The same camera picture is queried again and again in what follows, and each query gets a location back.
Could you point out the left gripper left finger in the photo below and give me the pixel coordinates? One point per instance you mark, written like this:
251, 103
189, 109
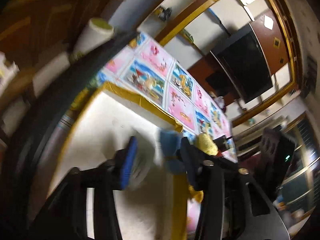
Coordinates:
123, 163

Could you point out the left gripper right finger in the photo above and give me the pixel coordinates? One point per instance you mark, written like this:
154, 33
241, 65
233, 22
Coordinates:
202, 170

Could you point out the yellow sponge cloth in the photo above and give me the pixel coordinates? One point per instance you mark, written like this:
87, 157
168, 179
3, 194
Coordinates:
206, 145

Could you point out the blue knitted cloth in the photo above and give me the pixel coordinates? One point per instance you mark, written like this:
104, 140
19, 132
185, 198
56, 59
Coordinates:
170, 143

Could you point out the yellow storage box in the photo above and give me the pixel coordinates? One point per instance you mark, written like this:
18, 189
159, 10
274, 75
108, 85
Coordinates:
122, 129

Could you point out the colourful picture tablecloth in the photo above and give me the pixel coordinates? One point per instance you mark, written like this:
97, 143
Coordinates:
146, 68

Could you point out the white paper roll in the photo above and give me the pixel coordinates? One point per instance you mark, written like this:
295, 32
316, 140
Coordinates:
96, 32

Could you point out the black wall television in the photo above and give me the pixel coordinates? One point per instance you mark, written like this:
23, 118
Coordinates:
243, 60

